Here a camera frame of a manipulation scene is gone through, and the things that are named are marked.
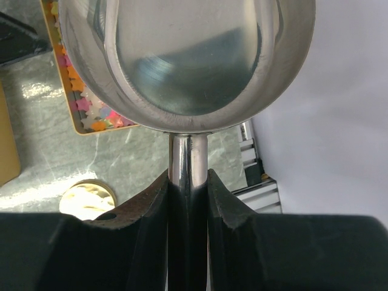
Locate metal candy scoop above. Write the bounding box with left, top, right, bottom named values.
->
left=58, top=1, right=316, bottom=290

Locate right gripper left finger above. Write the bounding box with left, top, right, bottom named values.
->
left=1, top=173, right=168, bottom=290

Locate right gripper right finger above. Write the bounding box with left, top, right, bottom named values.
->
left=208, top=170, right=387, bottom=290

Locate gold tin with popsicle candies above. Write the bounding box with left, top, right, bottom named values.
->
left=0, top=85, right=21, bottom=186

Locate gold tin with gummy candies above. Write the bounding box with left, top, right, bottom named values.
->
left=40, top=1, right=137, bottom=136

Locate wooden jar lid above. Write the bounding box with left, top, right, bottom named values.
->
left=59, top=179, right=117, bottom=221

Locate aluminium rail frame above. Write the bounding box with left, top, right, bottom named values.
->
left=233, top=120, right=283, bottom=214

